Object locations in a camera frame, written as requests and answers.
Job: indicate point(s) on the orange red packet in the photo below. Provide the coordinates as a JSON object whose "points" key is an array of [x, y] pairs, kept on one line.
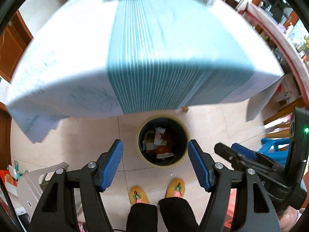
{"points": [[165, 151]]}

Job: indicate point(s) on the wooden door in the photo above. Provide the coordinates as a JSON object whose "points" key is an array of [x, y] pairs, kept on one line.
{"points": [[12, 48]]}

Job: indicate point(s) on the white red paper wrapper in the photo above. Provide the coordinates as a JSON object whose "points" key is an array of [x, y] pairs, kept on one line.
{"points": [[159, 135]]}

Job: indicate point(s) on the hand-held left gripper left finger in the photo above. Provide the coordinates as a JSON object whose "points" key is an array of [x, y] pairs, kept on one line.
{"points": [[113, 164]]}

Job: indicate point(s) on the blue plastic stool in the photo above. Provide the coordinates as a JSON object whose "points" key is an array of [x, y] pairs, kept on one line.
{"points": [[272, 145]]}

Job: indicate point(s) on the grey plastic stool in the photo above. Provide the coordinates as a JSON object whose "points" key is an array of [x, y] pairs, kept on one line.
{"points": [[29, 188]]}

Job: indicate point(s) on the blue striped tablecloth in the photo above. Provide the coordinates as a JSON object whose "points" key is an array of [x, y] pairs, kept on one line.
{"points": [[149, 53]]}

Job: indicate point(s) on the black round waste bin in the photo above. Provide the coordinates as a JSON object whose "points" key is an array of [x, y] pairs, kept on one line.
{"points": [[179, 135]]}

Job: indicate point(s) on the red printed box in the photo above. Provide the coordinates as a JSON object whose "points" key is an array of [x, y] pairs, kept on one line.
{"points": [[9, 181]]}

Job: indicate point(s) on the pink topped counter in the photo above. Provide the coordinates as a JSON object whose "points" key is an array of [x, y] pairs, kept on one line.
{"points": [[295, 77]]}

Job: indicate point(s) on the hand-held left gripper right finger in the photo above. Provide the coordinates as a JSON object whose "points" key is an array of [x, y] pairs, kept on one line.
{"points": [[199, 166]]}

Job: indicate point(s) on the person's right forearm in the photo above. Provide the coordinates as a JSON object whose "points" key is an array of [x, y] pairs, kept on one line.
{"points": [[289, 218]]}

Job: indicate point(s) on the person's black trouser leg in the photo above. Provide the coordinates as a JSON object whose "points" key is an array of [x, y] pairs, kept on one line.
{"points": [[142, 218], [177, 215]]}

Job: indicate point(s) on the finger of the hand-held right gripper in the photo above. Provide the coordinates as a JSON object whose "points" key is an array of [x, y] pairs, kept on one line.
{"points": [[243, 152], [224, 151]]}

